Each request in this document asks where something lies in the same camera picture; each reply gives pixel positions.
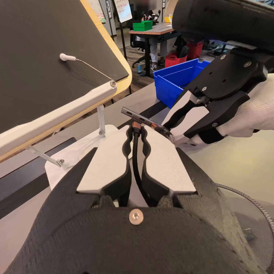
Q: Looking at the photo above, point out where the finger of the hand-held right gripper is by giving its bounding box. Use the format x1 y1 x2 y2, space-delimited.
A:
171 107 210 146
162 91 199 129

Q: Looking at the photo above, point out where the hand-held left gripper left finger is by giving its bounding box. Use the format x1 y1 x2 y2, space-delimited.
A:
77 126 131 202

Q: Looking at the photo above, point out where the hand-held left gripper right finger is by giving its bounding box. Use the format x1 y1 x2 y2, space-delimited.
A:
141 126 196 202

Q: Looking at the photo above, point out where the black cable with orange plug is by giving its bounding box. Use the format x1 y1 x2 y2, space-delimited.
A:
131 121 148 202
150 123 168 135

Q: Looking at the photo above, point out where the grey usb hub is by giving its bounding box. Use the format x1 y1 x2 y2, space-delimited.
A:
121 107 165 131

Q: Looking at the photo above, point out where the person's right hand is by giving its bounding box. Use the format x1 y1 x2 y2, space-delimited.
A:
216 73 274 138

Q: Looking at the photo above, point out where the blue plastic bin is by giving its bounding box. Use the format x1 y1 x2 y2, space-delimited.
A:
153 59 211 109

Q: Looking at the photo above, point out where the red storage crate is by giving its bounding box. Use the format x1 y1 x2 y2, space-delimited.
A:
165 53 188 68

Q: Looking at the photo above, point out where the black office chair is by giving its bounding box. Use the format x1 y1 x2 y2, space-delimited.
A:
130 34 148 69

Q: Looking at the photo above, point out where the background office desk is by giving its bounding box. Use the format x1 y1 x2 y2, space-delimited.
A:
130 24 177 77

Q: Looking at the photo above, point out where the green box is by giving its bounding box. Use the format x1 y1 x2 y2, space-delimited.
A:
133 21 153 32

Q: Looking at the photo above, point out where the white flip chart board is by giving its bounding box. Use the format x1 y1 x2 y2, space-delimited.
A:
114 0 133 24

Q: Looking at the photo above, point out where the grey braided cable silver plug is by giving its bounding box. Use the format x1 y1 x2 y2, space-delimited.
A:
165 131 274 257

